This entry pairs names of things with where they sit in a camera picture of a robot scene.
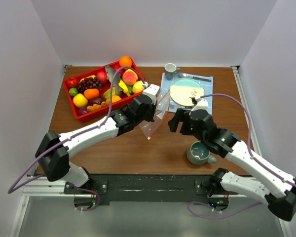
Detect clear zip top bag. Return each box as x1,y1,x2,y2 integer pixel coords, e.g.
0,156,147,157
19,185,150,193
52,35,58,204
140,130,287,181
139,91,170,140

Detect orange pretzel snack toy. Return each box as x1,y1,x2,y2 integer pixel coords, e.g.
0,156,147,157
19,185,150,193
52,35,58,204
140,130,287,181
86,101,107,112

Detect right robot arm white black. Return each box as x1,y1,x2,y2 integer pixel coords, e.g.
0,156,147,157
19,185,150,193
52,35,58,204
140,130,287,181
168,109,296,221

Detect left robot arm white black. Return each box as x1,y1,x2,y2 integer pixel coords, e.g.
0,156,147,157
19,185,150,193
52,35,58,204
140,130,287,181
35,94,156,194

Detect yellow lemon toy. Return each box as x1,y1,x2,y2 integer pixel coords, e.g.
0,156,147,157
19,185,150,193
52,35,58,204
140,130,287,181
132,81,146,94

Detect orange yellow mango toy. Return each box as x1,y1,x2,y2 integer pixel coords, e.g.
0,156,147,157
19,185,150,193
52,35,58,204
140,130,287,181
106,95,121,105

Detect yellow banana toy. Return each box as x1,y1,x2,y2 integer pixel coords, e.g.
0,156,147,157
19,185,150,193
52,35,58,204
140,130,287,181
118,79,130,97

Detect green ceramic mug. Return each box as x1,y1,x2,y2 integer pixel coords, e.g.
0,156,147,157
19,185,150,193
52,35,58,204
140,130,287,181
186,142,217,165

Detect peach toy fruit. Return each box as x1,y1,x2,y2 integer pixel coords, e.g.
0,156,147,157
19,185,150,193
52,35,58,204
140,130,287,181
122,69,138,86

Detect blue checked cloth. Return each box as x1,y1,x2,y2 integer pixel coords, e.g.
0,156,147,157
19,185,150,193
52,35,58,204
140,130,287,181
160,73,214,113

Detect blue cream plate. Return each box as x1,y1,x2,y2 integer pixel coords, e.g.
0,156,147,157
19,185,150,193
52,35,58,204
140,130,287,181
170,78,205,107

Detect green yellow mango toy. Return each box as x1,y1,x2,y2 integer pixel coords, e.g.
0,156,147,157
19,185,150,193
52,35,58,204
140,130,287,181
103,87,120,99

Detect grey white cup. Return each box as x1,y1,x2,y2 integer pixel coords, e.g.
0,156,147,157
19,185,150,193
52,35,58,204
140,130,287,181
164,63,181,80

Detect grey toy fish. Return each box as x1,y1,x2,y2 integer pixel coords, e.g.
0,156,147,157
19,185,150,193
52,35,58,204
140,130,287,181
105,65,123,95

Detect orange fruit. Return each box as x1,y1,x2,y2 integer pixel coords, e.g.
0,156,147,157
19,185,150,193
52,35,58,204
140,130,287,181
119,56,132,67

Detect metal spoon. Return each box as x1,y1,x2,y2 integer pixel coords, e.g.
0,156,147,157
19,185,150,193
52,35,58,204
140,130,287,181
178,72,212,82

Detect red apple toy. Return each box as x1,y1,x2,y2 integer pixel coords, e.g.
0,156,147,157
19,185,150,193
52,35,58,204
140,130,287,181
112,64,124,74

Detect red plastic tray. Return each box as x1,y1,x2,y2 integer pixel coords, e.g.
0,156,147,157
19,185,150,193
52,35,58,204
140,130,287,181
63,58,145,122

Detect orange tangerine toy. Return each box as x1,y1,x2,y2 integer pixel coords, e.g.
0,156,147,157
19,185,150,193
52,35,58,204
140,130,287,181
83,88,99,100

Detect purple grapes bunch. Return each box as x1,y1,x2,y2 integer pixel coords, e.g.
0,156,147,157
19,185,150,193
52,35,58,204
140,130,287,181
76,77,103,93

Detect purple onion toy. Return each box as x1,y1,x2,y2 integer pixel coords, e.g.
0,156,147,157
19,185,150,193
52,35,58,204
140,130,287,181
77,107,88,116

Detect yellow round fruit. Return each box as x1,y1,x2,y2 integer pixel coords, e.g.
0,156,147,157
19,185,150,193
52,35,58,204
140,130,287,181
73,93,88,108

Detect green lime toy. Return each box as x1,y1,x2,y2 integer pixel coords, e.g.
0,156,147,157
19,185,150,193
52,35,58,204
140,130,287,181
69,88,78,97

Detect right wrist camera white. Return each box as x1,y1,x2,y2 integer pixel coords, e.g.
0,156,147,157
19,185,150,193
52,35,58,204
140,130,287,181
191,95,209,111

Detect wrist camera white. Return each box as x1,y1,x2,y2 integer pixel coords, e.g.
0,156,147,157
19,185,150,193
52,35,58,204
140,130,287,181
191,95,209,111
143,84,160,104

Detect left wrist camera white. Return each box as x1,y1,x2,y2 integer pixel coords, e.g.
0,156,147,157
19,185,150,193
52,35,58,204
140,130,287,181
143,84,160,104

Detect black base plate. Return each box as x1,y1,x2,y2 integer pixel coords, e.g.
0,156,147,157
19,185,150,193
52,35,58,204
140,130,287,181
64,173,239,207

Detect aluminium frame rail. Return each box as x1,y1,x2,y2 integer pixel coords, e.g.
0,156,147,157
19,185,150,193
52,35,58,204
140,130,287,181
21,172,77,197

